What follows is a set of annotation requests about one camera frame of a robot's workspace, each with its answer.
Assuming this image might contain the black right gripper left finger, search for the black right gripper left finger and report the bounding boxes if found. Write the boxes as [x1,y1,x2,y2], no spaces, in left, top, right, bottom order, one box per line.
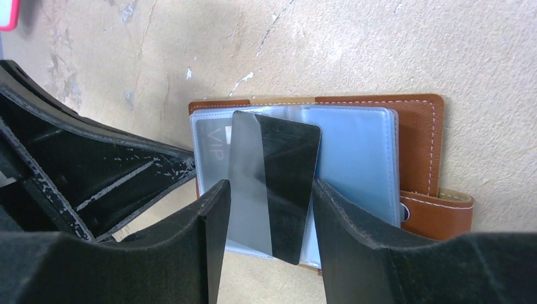
[1,180,231,303]

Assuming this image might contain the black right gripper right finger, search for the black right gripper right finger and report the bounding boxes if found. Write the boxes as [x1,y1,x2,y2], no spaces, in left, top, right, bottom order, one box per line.
[312,180,536,303]

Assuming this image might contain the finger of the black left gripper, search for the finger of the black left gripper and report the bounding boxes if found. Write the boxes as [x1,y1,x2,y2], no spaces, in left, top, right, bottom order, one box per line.
[1,60,196,243]

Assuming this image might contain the brown leather card holder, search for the brown leather card holder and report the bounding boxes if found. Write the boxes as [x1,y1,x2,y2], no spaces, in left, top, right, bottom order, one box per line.
[187,93,475,276]

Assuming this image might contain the pink framed whiteboard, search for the pink framed whiteboard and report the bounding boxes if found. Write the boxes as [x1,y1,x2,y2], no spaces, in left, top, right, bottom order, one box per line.
[0,0,21,31]

